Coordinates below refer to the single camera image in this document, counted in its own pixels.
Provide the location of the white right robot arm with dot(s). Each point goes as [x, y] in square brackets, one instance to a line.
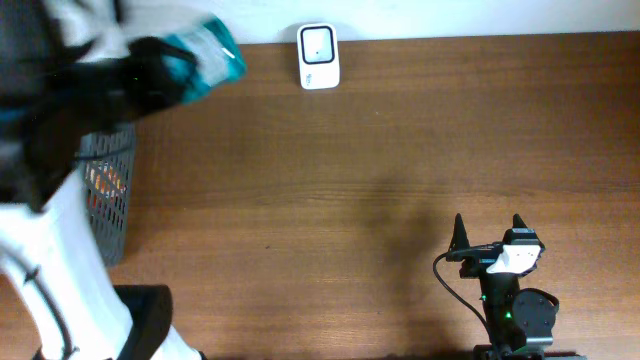
[518, 321]

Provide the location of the white barcode scanner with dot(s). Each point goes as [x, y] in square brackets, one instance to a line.
[318, 56]

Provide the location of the teal mouthwash bottle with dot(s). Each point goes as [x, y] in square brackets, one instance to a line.
[212, 59]

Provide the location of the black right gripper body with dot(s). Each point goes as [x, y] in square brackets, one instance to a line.
[482, 256]

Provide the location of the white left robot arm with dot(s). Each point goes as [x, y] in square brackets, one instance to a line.
[48, 248]

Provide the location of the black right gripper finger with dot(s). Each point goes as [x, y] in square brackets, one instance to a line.
[459, 240]
[518, 222]

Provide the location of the grey plastic mesh basket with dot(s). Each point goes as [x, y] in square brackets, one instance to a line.
[106, 162]

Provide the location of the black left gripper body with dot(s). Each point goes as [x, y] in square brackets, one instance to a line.
[151, 70]

